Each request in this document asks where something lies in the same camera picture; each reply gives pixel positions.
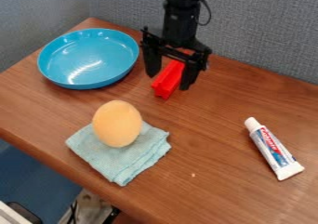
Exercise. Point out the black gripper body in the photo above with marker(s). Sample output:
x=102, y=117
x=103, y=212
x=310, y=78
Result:
x=176, y=43

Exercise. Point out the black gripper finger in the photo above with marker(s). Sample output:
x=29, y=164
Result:
x=190, y=73
x=152, y=60

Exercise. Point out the red plastic block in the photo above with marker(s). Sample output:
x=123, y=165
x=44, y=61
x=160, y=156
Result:
x=168, y=79

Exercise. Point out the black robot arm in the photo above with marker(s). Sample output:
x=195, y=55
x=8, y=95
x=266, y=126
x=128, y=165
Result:
x=183, y=12

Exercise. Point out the blue plate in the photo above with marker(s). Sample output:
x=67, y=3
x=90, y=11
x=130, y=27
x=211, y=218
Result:
x=88, y=58

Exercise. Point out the orange egg-shaped object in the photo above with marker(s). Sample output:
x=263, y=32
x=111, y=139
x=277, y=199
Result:
x=116, y=123

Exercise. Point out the white object bottom corner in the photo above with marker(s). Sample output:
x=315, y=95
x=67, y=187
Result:
x=15, y=214

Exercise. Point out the light blue folded cloth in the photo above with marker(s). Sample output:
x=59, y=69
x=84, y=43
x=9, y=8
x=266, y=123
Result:
x=120, y=164

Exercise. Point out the white toothpaste tube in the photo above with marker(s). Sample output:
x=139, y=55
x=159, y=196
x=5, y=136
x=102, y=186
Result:
x=271, y=148

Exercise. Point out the grey bag under table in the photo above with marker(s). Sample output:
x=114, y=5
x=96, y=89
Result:
x=90, y=210

